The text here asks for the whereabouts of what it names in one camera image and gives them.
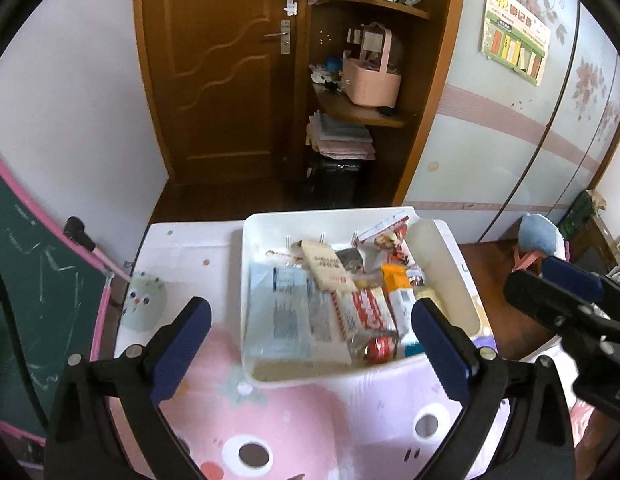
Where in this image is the orange white snack packet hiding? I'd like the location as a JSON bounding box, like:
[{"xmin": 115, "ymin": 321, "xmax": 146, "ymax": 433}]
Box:
[{"xmin": 381, "ymin": 264, "xmax": 417, "ymax": 346}]

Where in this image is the red white striped snack packet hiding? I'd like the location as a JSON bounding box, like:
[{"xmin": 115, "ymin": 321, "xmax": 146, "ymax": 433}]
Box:
[{"xmin": 331, "ymin": 287, "xmax": 398, "ymax": 340}]

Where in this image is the beige soda cracker packet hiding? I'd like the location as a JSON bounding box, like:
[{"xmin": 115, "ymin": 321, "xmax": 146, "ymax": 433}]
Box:
[{"xmin": 300, "ymin": 240, "xmax": 357, "ymax": 292}]

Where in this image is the light blue snack bag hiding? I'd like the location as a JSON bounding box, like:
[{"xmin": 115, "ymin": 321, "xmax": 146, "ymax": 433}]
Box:
[{"xmin": 243, "ymin": 262, "xmax": 352, "ymax": 366}]

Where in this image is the white grey triangular snack bag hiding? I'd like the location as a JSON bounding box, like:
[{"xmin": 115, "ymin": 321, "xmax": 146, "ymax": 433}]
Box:
[{"xmin": 353, "ymin": 214, "xmax": 416, "ymax": 271}]

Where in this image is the pink plastic stool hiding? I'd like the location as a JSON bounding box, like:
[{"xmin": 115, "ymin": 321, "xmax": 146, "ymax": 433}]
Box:
[{"xmin": 512, "ymin": 246, "xmax": 546, "ymax": 272}]

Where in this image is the pink cartoon tablecloth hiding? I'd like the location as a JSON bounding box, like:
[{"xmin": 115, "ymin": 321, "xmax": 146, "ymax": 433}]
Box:
[{"xmin": 115, "ymin": 221, "xmax": 461, "ymax": 479}]

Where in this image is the red round snack packet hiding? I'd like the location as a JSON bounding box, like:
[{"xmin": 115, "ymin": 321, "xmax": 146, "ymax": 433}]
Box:
[{"xmin": 363, "ymin": 335, "xmax": 395, "ymax": 365}]

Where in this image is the white plastic storage bin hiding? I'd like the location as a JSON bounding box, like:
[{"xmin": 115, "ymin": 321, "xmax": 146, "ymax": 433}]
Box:
[{"xmin": 240, "ymin": 207, "xmax": 492, "ymax": 387}]

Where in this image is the white sliding wardrobe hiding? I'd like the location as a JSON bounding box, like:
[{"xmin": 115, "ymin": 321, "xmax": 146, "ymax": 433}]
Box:
[{"xmin": 404, "ymin": 0, "xmax": 620, "ymax": 244}]

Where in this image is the stack of folded cloths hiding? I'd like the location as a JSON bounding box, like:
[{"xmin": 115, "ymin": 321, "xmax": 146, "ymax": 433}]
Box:
[{"xmin": 305, "ymin": 110, "xmax": 376, "ymax": 160}]

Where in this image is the wooden corner shelf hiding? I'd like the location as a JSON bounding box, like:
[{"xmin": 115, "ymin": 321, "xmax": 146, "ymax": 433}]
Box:
[{"xmin": 297, "ymin": 0, "xmax": 463, "ymax": 208}]

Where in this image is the brown wooden door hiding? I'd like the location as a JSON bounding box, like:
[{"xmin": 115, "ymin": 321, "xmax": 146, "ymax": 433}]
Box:
[{"xmin": 133, "ymin": 0, "xmax": 297, "ymax": 184}]

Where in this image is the green chalkboard pink frame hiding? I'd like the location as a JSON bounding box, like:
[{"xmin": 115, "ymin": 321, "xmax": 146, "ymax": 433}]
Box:
[{"xmin": 0, "ymin": 157, "xmax": 124, "ymax": 443}]

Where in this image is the black cable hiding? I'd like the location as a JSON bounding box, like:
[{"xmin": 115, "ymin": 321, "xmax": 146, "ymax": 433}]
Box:
[{"xmin": 0, "ymin": 257, "xmax": 51, "ymax": 430}]

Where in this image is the colourful wall poster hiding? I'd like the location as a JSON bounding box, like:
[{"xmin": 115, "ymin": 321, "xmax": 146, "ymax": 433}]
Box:
[{"xmin": 481, "ymin": 0, "xmax": 550, "ymax": 86}]

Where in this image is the pink handled basket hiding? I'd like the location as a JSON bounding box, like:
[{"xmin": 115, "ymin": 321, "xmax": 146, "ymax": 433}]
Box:
[{"xmin": 341, "ymin": 22, "xmax": 402, "ymax": 108}]

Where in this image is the silver door handle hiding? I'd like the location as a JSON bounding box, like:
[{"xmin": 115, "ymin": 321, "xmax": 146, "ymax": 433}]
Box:
[{"xmin": 262, "ymin": 20, "xmax": 291, "ymax": 55}]

